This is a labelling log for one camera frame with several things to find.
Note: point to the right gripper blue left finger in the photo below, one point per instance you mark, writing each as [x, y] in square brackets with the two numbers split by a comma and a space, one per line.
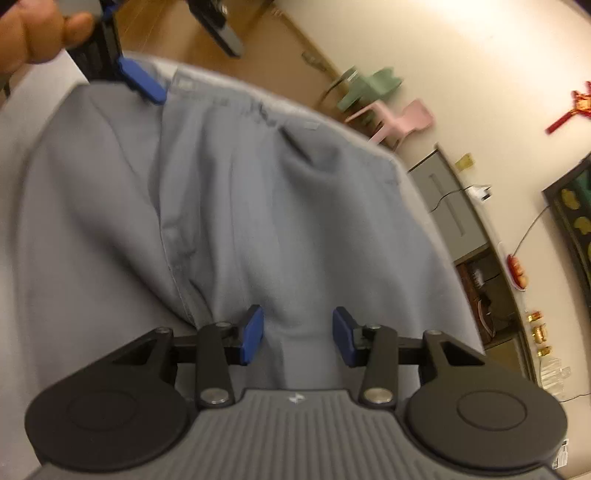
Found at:
[220, 346]

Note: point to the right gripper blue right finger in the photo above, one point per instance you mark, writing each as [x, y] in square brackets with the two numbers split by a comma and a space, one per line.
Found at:
[375, 349]

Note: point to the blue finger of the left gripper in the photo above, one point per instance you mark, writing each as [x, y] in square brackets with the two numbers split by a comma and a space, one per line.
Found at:
[137, 78]

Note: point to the grey trousers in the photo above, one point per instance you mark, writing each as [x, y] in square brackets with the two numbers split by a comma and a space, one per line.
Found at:
[134, 215]

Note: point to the person's left hand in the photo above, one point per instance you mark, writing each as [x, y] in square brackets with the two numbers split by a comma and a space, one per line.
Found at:
[34, 32]

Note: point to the long grey TV cabinet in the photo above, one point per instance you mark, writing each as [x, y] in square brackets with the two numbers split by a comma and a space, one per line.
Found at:
[498, 314]

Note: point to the red fruit plate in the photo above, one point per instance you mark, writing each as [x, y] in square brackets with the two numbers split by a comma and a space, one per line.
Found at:
[517, 273]

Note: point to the gold incense burner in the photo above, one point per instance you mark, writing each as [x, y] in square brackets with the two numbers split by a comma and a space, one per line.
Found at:
[540, 333]

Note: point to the glass cups set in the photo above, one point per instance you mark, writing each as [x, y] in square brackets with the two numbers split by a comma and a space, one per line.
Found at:
[553, 375]

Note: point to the white power strip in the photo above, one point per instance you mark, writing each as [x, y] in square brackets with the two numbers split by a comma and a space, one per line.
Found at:
[479, 193]

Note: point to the yellow cup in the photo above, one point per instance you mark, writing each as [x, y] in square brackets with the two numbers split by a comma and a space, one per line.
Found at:
[465, 162]

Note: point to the green plastic chair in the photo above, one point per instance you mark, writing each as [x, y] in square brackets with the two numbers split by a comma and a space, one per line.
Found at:
[379, 86]

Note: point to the pink plastic chair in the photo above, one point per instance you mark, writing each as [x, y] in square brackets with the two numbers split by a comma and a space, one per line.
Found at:
[415, 117]

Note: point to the red Chinese knot ornament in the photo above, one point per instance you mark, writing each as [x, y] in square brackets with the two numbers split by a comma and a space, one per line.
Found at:
[581, 106]

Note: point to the wall-mounted television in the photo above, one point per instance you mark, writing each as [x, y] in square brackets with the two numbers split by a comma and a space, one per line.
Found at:
[569, 202]

